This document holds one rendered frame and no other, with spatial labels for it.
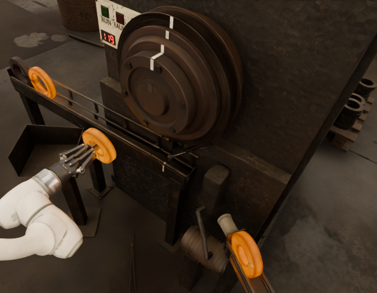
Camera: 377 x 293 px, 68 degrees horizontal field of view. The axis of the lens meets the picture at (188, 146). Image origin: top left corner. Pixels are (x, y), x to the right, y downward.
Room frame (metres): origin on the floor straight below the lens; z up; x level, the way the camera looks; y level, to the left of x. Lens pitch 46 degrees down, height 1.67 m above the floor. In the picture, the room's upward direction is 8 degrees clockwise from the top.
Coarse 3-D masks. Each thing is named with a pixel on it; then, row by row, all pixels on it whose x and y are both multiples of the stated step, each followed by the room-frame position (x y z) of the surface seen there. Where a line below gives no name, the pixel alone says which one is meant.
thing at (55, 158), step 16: (32, 128) 0.90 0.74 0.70; (48, 128) 0.91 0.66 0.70; (64, 128) 0.92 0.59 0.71; (80, 128) 0.92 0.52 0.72; (16, 144) 0.78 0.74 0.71; (32, 144) 0.88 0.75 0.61; (48, 144) 0.91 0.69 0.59; (64, 144) 0.91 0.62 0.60; (80, 144) 0.85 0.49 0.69; (16, 160) 0.73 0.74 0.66; (32, 160) 0.80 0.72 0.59; (48, 160) 0.80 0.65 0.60; (32, 176) 0.71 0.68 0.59; (64, 192) 0.78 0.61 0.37; (80, 208) 0.80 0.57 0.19; (96, 208) 0.92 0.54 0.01; (80, 224) 0.79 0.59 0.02; (96, 224) 0.80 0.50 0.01
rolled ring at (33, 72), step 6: (36, 66) 1.29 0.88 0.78; (30, 72) 1.27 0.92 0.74; (36, 72) 1.24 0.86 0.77; (42, 72) 1.25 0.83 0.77; (30, 78) 1.29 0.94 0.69; (36, 78) 1.30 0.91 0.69; (42, 78) 1.22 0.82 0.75; (48, 78) 1.23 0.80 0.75; (36, 84) 1.28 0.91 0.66; (48, 84) 1.21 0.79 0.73; (42, 90) 1.27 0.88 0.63; (48, 90) 1.21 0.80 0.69; (54, 90) 1.22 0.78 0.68; (48, 96) 1.22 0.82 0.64; (54, 96) 1.23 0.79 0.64
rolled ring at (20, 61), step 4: (16, 56) 1.38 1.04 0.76; (12, 60) 1.35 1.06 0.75; (16, 60) 1.33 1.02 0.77; (20, 60) 1.34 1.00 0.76; (12, 64) 1.36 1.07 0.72; (16, 64) 1.33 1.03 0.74; (20, 64) 1.32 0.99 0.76; (24, 64) 1.33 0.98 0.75; (12, 68) 1.37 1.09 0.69; (16, 68) 1.38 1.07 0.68; (20, 68) 1.32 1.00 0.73; (24, 68) 1.31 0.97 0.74; (28, 68) 1.32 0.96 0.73; (16, 72) 1.37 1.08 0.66; (20, 72) 1.39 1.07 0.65; (24, 72) 1.30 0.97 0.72; (28, 72) 1.31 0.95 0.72; (16, 76) 1.36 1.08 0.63; (20, 76) 1.37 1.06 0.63; (28, 76) 1.29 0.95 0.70; (20, 80) 1.35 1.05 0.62; (24, 80) 1.36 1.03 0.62; (28, 80) 1.30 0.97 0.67; (28, 84) 1.31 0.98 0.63; (32, 84) 1.30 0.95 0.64
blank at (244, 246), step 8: (240, 232) 0.49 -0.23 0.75; (232, 240) 0.49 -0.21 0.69; (240, 240) 0.46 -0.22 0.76; (248, 240) 0.45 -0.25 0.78; (240, 248) 0.46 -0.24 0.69; (248, 248) 0.42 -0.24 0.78; (256, 248) 0.42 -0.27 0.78; (240, 256) 0.44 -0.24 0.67; (248, 256) 0.41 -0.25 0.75; (256, 256) 0.40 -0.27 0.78; (248, 264) 0.39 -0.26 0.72; (256, 264) 0.38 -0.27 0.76; (248, 272) 0.38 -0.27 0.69; (256, 272) 0.37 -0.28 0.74
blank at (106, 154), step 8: (88, 128) 0.77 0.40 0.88; (88, 136) 0.74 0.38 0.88; (96, 136) 0.72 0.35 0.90; (104, 136) 0.73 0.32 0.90; (104, 144) 0.70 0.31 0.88; (96, 152) 0.73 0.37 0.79; (104, 152) 0.70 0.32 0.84; (112, 152) 0.70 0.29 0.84; (104, 160) 0.71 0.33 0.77; (112, 160) 0.70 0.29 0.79
